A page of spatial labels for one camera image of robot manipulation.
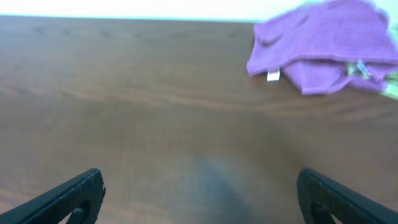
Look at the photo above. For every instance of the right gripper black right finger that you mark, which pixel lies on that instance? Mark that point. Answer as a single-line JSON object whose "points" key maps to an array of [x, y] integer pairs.
{"points": [[323, 200]]}

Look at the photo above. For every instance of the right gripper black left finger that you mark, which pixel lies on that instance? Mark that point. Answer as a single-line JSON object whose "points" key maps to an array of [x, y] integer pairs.
{"points": [[79, 199]]}

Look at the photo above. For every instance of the purple microfibre cloth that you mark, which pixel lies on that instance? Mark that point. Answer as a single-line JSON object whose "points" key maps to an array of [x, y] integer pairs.
{"points": [[323, 47]]}

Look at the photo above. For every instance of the green microfibre cloth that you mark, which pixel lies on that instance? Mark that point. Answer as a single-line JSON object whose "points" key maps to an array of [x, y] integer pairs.
{"points": [[392, 84]]}

